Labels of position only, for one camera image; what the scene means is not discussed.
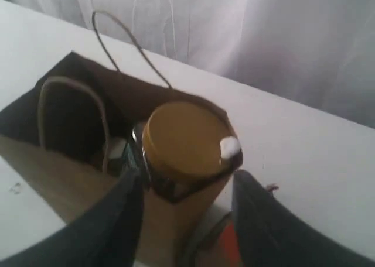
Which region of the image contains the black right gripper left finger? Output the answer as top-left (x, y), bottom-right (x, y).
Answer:
top-left (0, 166), bottom-right (146, 267)

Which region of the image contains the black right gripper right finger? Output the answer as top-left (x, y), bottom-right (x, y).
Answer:
top-left (231, 170), bottom-right (374, 266)

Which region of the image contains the white candy top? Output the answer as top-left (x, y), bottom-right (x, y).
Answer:
top-left (220, 136), bottom-right (241, 160)

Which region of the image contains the nut jar with gold lid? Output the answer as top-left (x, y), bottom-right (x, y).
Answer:
top-left (122, 101), bottom-right (240, 202)

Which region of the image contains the brown paper bag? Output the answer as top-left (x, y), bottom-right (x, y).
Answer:
top-left (0, 9), bottom-right (244, 267)

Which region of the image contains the brown pouch with orange label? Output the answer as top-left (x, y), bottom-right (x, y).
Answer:
top-left (178, 213), bottom-right (244, 266)

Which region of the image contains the white curtain backdrop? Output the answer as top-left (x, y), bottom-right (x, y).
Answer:
top-left (6, 0), bottom-right (374, 127)

